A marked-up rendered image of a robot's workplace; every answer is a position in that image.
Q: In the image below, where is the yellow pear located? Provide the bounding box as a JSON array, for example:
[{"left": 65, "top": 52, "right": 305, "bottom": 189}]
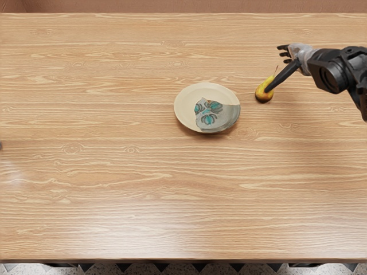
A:
[{"left": 255, "top": 65, "right": 279, "bottom": 104}]

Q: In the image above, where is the cream plate with teal print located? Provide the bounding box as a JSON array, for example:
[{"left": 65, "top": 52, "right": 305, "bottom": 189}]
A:
[{"left": 174, "top": 82, "right": 241, "bottom": 134}]

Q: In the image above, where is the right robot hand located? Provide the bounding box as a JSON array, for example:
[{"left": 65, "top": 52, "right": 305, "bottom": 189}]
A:
[{"left": 264, "top": 42, "right": 319, "bottom": 93}]

